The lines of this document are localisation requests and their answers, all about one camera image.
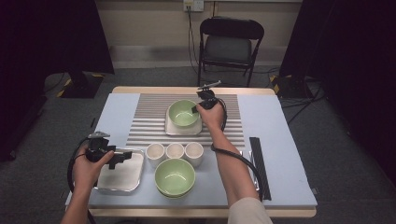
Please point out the striped woven placemat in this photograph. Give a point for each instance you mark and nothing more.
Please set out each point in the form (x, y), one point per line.
(149, 124)

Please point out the black curtain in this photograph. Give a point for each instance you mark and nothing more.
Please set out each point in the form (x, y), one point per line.
(46, 34)
(348, 46)

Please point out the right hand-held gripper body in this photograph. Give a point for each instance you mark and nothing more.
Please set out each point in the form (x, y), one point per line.
(208, 98)

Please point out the light blue table mat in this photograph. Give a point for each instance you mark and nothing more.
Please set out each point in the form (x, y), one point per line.
(274, 118)

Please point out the person's right beige sleeve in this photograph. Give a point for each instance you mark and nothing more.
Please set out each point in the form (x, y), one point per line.
(249, 211)

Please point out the white wall socket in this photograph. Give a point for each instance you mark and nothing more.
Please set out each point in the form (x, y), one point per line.
(193, 5)

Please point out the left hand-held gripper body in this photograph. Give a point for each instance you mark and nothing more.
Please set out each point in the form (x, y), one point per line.
(98, 149)

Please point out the green bowl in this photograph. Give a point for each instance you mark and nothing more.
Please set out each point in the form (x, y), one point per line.
(174, 177)
(183, 113)
(174, 197)

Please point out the small black floor object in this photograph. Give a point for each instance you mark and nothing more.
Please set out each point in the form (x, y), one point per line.
(92, 122)

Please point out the black stand base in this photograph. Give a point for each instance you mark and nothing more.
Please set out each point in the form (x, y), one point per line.
(81, 87)
(289, 88)

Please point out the black folding chair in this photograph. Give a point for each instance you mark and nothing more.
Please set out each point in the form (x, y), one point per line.
(229, 49)

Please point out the person's left hand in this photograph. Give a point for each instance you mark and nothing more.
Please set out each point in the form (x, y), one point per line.
(84, 174)

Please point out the white ribbed cup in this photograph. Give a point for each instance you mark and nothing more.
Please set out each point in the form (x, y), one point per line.
(155, 151)
(194, 150)
(175, 150)

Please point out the person's right hand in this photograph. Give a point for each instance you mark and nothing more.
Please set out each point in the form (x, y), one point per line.
(213, 119)

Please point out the row of black chopsticks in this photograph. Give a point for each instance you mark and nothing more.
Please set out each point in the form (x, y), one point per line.
(260, 155)

